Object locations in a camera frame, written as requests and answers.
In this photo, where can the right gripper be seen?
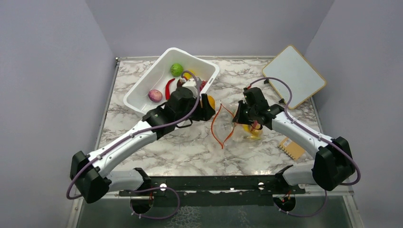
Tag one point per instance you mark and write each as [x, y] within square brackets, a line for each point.
[239, 118]

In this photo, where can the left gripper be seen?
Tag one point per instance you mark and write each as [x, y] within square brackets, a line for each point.
[205, 113]

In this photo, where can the orange fake fruit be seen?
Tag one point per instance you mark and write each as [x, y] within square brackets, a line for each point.
[211, 101]

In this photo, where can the clear zip top bag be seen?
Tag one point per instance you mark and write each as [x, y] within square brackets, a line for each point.
[226, 133]

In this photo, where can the white plastic bin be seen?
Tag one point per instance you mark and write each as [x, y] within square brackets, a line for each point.
[159, 74]

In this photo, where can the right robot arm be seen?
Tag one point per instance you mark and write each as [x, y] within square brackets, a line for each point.
[333, 162]

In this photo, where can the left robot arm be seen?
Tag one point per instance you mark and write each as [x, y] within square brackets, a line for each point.
[126, 148]

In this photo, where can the red grapes bunch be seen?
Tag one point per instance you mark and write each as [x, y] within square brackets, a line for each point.
[203, 84]

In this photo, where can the dark purple fruit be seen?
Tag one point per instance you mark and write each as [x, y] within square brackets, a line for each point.
[180, 82]

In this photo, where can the yellow bell pepper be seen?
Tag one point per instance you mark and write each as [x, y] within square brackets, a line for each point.
[188, 76]

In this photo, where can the red chili pepper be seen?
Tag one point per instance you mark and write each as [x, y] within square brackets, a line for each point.
[167, 88]

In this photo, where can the small green lime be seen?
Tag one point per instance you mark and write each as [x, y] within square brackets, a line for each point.
[176, 70]

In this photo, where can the purple onion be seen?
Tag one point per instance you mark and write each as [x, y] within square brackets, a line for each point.
[155, 95]

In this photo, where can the small yellow notebook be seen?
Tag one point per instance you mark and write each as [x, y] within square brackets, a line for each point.
[292, 149]

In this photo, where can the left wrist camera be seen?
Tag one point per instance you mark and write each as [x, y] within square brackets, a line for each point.
[193, 86]

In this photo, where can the white board wooden frame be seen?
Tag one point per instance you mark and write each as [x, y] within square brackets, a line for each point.
[291, 67]

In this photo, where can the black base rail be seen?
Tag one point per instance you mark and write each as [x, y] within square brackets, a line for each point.
[163, 191]

